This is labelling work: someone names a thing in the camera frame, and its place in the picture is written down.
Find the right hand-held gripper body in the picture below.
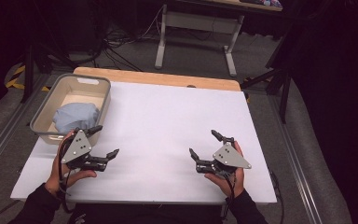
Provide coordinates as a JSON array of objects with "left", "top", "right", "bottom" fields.
[{"left": 195, "top": 142, "right": 253, "bottom": 180}]

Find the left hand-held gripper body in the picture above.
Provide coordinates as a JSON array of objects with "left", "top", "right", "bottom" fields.
[{"left": 59, "top": 128, "right": 108, "bottom": 172}]

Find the light blue tank top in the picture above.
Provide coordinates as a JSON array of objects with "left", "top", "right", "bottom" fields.
[{"left": 52, "top": 102, "right": 101, "bottom": 134}]

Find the beige plastic basket grey rim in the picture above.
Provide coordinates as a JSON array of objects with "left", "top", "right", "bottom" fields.
[{"left": 30, "top": 73, "right": 112, "bottom": 147}]

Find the person's right hand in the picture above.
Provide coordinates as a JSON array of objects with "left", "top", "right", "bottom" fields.
[{"left": 203, "top": 140, "right": 246, "bottom": 199}]

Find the person's left hand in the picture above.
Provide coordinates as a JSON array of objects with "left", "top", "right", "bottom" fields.
[{"left": 44, "top": 130, "right": 98, "bottom": 198}]

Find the white table cover sheet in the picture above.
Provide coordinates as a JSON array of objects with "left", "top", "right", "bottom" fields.
[{"left": 9, "top": 81, "right": 278, "bottom": 205}]

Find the black metal stand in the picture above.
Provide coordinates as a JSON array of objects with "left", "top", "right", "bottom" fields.
[{"left": 241, "top": 66, "right": 293, "bottom": 124}]

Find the yellow black hazard tape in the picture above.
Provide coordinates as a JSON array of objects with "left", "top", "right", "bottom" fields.
[{"left": 5, "top": 63, "right": 51, "bottom": 93}]

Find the dark curtain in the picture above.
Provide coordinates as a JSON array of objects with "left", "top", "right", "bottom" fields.
[{"left": 273, "top": 0, "right": 358, "bottom": 224}]

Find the colourful item on desk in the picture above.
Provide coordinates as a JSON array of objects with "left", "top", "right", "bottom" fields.
[{"left": 239, "top": 0, "right": 283, "bottom": 9}]

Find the right hand-held gripper black cable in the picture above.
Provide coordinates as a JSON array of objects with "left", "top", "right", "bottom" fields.
[{"left": 220, "top": 172, "right": 238, "bottom": 219}]

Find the hand-held gripper black cable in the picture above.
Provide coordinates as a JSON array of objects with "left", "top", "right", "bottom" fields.
[
  {"left": 220, "top": 172, "right": 238, "bottom": 219},
  {"left": 57, "top": 133, "right": 76, "bottom": 216}
]

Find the left hand-held gripper black cable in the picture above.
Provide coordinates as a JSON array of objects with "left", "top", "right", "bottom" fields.
[{"left": 57, "top": 133, "right": 76, "bottom": 216}]

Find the black cable beside table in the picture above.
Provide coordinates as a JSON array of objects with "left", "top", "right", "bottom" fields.
[{"left": 268, "top": 169, "right": 285, "bottom": 224}]

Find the metal floor rail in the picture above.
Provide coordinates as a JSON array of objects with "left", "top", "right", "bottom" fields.
[
  {"left": 268, "top": 94, "right": 324, "bottom": 224},
  {"left": 0, "top": 74, "right": 51, "bottom": 185}
]

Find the tangle of floor cables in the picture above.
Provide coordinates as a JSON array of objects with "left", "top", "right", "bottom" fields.
[{"left": 83, "top": 6, "right": 166, "bottom": 73}]

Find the white desk frame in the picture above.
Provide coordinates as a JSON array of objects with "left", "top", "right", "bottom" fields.
[{"left": 154, "top": 0, "right": 283, "bottom": 78}]

